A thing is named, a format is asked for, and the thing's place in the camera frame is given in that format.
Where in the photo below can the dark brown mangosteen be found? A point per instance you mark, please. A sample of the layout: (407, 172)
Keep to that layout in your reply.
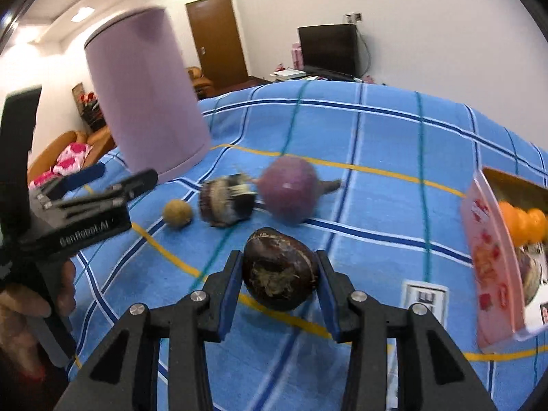
(530, 258)

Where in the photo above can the black television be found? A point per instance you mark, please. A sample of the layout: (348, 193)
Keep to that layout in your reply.
(330, 48)

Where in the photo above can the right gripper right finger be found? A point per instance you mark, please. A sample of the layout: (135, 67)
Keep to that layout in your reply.
(433, 373)

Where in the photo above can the metal tin box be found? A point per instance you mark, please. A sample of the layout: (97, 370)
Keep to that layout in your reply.
(502, 316)

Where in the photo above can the orange leather sofa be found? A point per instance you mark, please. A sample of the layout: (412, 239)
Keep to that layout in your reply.
(101, 141)

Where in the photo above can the purple round fruit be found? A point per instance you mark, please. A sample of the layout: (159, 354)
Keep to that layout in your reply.
(290, 189)

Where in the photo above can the large orange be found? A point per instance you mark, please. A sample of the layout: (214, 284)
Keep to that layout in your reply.
(510, 217)

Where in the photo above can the dark brown chestnut fruit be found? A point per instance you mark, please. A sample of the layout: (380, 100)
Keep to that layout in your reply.
(279, 271)

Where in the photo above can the small orange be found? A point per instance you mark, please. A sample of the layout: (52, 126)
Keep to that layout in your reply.
(536, 225)

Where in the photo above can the cut dark fruit piece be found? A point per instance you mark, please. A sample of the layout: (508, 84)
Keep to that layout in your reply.
(227, 200)

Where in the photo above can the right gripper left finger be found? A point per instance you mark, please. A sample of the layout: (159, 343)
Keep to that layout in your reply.
(122, 372)

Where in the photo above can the pink floral cushion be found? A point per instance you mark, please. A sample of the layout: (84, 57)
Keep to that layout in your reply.
(57, 160)

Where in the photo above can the wall power socket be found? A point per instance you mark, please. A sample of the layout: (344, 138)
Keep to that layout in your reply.
(353, 17)

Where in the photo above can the brown wooden door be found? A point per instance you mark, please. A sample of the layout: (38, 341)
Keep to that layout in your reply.
(217, 39)

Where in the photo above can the small brown round fruit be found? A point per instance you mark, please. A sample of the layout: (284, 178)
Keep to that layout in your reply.
(177, 213)

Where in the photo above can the person's left hand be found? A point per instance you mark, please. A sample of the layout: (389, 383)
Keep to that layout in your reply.
(18, 343)

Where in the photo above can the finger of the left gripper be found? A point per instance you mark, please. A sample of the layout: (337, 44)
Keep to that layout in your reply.
(116, 195)
(59, 186)

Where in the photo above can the white tv stand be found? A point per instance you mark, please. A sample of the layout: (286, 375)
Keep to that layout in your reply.
(296, 75)

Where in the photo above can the pink thermos jug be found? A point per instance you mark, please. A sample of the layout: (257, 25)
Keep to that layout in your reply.
(145, 93)

